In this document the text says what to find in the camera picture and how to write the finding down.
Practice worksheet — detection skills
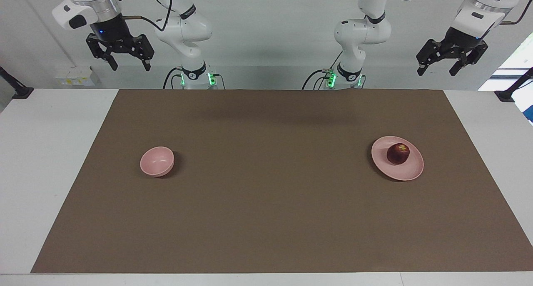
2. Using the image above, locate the black clamp mount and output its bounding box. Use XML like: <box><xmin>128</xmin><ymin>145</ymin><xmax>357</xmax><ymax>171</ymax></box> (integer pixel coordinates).
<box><xmin>0</xmin><ymin>66</ymin><xmax>34</xmax><ymax>100</ymax></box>
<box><xmin>495</xmin><ymin>67</ymin><xmax>533</xmax><ymax>102</ymax></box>

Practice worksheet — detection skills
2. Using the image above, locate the pink bowl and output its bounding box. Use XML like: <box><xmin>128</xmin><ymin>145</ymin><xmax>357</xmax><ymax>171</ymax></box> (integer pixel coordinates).
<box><xmin>140</xmin><ymin>147</ymin><xmax>175</xmax><ymax>177</ymax></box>

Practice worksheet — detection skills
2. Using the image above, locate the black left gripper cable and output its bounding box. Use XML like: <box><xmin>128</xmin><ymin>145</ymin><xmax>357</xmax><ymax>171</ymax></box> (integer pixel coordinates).
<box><xmin>391</xmin><ymin>0</ymin><xmax>533</xmax><ymax>25</ymax></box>

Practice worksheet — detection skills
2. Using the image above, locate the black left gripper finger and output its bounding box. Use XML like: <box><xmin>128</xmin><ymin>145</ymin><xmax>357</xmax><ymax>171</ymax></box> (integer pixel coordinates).
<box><xmin>416</xmin><ymin>38</ymin><xmax>443</xmax><ymax>77</ymax></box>
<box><xmin>449</xmin><ymin>42</ymin><xmax>489</xmax><ymax>77</ymax></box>

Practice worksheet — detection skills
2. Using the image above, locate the pink plate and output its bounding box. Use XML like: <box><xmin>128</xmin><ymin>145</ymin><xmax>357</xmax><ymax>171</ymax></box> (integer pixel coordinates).
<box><xmin>371</xmin><ymin>136</ymin><xmax>424</xmax><ymax>182</ymax></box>

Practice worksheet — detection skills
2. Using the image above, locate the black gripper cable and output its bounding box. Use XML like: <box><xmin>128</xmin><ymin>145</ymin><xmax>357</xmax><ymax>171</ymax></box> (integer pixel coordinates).
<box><xmin>123</xmin><ymin>0</ymin><xmax>173</xmax><ymax>32</ymax></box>
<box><xmin>391</xmin><ymin>0</ymin><xmax>533</xmax><ymax>25</ymax></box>

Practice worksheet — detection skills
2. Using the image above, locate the bright window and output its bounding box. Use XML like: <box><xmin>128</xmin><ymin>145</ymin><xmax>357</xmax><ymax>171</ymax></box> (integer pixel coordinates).
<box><xmin>478</xmin><ymin>32</ymin><xmax>533</xmax><ymax>124</ymax></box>

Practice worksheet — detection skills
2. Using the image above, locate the white wall socket box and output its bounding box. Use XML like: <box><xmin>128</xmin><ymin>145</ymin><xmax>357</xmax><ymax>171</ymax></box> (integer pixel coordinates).
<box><xmin>55</xmin><ymin>66</ymin><xmax>95</xmax><ymax>87</ymax></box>

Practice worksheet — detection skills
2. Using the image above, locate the dark red apple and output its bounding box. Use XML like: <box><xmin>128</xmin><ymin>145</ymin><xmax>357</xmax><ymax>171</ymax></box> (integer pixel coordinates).
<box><xmin>386</xmin><ymin>143</ymin><xmax>411</xmax><ymax>165</ymax></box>

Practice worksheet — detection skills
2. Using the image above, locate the brown table mat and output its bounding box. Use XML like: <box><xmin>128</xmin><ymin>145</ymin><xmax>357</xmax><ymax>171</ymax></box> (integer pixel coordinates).
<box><xmin>30</xmin><ymin>89</ymin><xmax>533</xmax><ymax>274</ymax></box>

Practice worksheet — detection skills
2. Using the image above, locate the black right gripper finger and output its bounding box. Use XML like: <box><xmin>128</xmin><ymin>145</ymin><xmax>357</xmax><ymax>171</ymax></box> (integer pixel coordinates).
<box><xmin>86</xmin><ymin>33</ymin><xmax>119</xmax><ymax>72</ymax></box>
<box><xmin>132</xmin><ymin>34</ymin><xmax>155</xmax><ymax>72</ymax></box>

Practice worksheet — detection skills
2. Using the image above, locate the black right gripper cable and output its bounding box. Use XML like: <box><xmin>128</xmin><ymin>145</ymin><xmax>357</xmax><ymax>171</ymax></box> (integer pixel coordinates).
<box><xmin>123</xmin><ymin>0</ymin><xmax>173</xmax><ymax>32</ymax></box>

